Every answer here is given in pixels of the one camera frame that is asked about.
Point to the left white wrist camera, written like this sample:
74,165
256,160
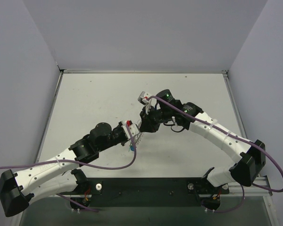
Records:
131,130

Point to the metal disc with keyrings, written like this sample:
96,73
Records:
137,138

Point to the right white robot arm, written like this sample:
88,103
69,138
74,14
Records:
248,161

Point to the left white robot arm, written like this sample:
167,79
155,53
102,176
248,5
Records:
19,189

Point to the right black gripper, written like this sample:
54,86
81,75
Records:
148,121

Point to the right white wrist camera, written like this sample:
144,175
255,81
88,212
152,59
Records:
143,98

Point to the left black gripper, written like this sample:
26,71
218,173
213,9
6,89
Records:
122,133

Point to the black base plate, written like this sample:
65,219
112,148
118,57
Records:
144,192

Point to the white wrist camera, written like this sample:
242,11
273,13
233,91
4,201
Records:
131,130
143,98

